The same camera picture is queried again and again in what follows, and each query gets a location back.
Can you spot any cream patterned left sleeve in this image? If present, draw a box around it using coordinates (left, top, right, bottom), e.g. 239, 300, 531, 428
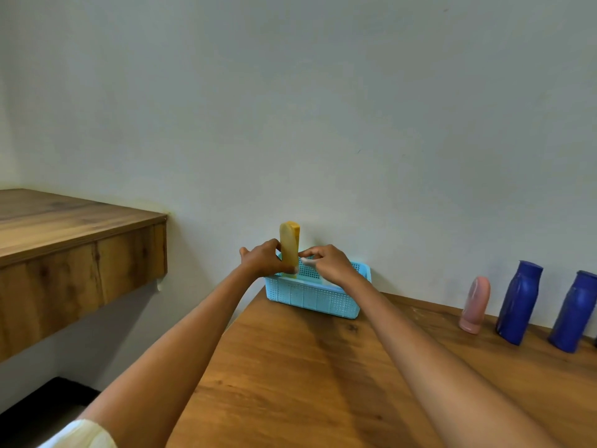
37, 418, 118, 448

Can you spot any person's left forearm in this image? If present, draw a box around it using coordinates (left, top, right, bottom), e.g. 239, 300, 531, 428
76, 268, 262, 448

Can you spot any wooden table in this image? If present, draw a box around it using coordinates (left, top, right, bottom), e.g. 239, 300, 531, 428
165, 289, 597, 448

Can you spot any wooden side desk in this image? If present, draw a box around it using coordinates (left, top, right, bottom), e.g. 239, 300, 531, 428
0, 189, 169, 363

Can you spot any person's right hand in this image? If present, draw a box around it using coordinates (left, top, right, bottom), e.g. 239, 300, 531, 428
298, 245, 364, 291

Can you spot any light blue plastic basket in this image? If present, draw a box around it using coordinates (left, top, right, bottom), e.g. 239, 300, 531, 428
264, 249, 373, 320

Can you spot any person's left hand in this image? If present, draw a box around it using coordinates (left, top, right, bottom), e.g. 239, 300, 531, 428
239, 238, 297, 281

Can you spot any pink bottle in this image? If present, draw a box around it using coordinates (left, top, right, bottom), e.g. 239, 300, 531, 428
458, 276, 491, 335

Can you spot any slim dark blue bottle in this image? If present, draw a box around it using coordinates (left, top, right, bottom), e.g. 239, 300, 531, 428
495, 260, 544, 347
548, 270, 597, 354

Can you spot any person's right forearm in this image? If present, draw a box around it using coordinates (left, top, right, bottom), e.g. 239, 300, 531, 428
343, 274, 565, 448

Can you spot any beige bottle with white cap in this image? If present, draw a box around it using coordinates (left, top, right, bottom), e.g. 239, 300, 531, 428
279, 222, 299, 279

